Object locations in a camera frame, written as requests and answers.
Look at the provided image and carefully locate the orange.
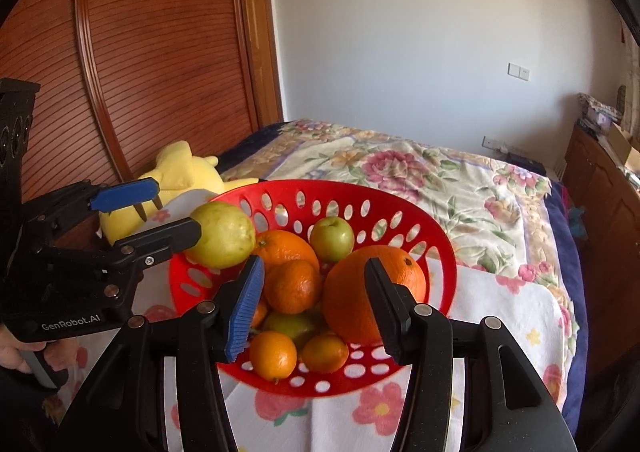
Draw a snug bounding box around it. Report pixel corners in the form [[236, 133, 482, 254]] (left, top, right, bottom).
[[250, 229, 321, 278], [321, 245, 427, 347]]

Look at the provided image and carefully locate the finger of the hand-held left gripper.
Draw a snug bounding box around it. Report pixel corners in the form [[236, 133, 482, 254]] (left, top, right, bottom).
[[112, 216, 203, 269], [24, 177, 163, 229]]

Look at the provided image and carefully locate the open cardboard box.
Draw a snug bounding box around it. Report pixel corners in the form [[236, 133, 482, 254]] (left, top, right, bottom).
[[607, 123, 640, 163]]

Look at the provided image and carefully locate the red perforated plastic basket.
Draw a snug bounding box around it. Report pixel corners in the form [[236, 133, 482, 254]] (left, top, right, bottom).
[[168, 179, 458, 399]]

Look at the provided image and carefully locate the floral blanket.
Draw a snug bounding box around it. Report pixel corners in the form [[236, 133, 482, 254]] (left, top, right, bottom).
[[220, 119, 576, 413]]

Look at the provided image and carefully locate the small green apple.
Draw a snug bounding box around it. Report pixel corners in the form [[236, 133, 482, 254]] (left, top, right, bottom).
[[309, 216, 355, 263]]

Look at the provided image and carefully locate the yellow-green pear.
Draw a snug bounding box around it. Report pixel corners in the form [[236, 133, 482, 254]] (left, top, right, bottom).
[[186, 202, 257, 269], [262, 309, 321, 345]]

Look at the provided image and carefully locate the stack of folded fabrics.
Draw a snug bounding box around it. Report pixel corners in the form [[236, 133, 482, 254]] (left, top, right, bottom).
[[577, 92, 623, 130]]

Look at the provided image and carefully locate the navy blue bedsheet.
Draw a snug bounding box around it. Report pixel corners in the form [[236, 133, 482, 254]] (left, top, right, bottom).
[[545, 177, 588, 423]]

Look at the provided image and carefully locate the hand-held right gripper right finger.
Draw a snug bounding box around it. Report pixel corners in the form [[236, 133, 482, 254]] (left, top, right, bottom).
[[364, 257, 580, 452]]

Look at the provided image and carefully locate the yellow plush toy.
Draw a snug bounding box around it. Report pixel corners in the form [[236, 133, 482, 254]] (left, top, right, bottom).
[[100, 141, 221, 245]]

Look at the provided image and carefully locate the brown wooden cabinet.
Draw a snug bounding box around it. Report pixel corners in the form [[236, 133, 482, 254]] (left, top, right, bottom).
[[565, 125, 640, 383]]

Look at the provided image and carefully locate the brown wooden wardrobe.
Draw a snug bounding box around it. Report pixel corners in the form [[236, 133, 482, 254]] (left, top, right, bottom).
[[0, 0, 283, 233]]

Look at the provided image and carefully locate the small tangerine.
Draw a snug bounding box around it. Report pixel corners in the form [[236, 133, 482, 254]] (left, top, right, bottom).
[[262, 259, 323, 315], [301, 335, 350, 374], [250, 299, 269, 330], [248, 331, 298, 381]]

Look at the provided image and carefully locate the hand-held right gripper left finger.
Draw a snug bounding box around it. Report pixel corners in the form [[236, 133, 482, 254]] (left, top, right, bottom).
[[55, 255, 266, 452]]

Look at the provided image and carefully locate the teal soft item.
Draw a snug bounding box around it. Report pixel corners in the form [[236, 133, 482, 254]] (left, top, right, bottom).
[[567, 207, 586, 239]]

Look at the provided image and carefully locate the person's left hand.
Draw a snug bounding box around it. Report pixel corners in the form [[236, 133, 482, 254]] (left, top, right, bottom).
[[0, 325, 36, 374]]

